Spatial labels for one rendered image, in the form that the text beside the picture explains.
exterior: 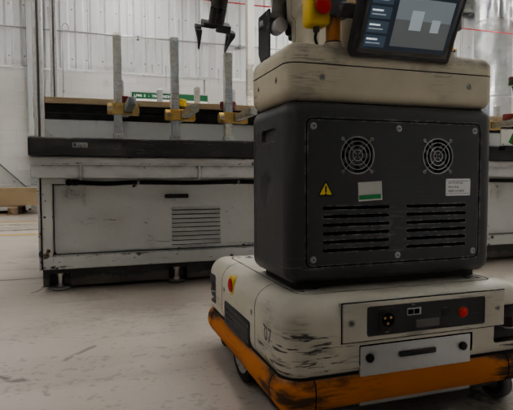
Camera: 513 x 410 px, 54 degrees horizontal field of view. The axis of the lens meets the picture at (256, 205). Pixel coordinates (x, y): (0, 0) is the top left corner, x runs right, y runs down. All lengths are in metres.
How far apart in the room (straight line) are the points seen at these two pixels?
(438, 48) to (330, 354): 0.71
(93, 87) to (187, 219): 7.15
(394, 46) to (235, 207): 1.64
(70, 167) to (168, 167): 0.42
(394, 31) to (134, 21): 8.87
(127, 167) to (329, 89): 1.38
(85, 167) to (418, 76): 1.53
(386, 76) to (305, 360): 0.63
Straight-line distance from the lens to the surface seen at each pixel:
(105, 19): 9.87
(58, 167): 2.32
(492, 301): 1.27
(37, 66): 2.35
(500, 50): 7.56
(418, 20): 1.20
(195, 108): 2.10
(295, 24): 1.60
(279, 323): 1.04
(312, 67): 1.10
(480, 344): 1.28
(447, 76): 1.28
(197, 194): 2.59
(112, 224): 2.55
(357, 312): 1.07
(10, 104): 9.61
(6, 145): 9.55
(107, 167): 2.31
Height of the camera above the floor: 0.52
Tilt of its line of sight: 3 degrees down
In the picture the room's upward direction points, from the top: straight up
